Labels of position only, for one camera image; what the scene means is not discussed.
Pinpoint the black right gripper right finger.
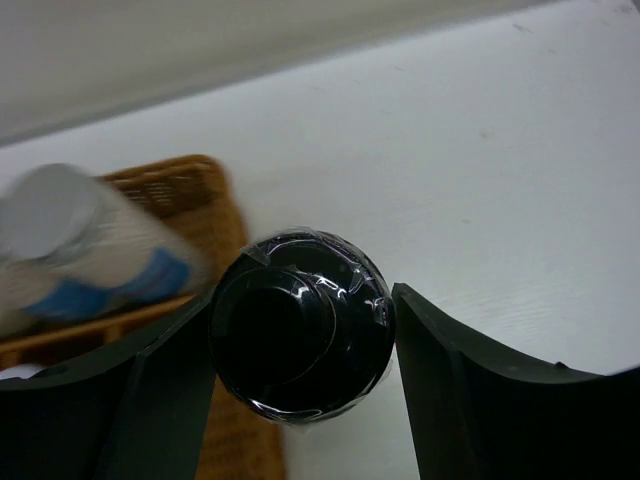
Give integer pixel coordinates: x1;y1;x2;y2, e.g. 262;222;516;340
393;284;639;479

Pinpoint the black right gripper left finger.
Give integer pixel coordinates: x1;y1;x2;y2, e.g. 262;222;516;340
1;292;216;479

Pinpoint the spice jar white red-logo lid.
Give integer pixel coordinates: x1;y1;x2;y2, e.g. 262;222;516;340
0;364;44;380

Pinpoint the black cap white bottle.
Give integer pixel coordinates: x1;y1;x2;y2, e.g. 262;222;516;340
209;228;396;425

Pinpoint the brown wicker divided basket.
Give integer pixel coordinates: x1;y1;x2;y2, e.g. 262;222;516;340
1;155;285;479

